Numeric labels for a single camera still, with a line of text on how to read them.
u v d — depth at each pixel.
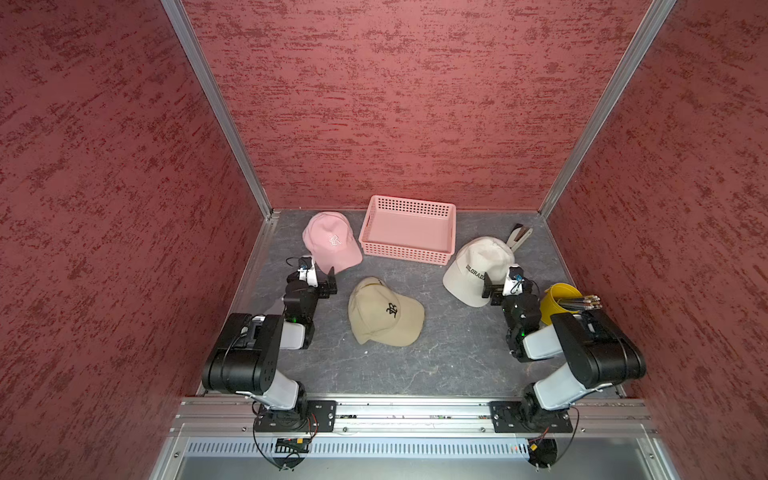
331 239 1.01
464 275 0.99
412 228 1.09
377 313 0.84
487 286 0.84
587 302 0.77
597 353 0.46
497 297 0.82
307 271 0.78
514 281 0.77
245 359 0.45
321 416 0.74
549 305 0.85
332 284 0.86
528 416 0.67
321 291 0.84
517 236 1.10
